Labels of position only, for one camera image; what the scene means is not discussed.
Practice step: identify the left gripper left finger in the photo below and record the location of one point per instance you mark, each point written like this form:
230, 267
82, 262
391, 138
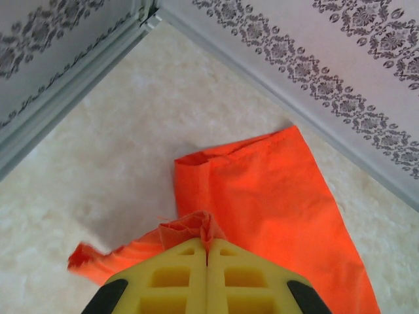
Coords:
137, 288

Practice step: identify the aluminium table edge rail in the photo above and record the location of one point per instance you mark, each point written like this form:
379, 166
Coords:
65, 95
327, 134

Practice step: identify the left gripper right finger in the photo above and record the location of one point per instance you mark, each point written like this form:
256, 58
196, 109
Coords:
278, 288

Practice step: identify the aluminium frame post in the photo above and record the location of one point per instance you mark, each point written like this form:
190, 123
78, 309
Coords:
147, 8

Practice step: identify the red-orange shorts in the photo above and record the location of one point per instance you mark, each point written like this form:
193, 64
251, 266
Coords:
262, 196

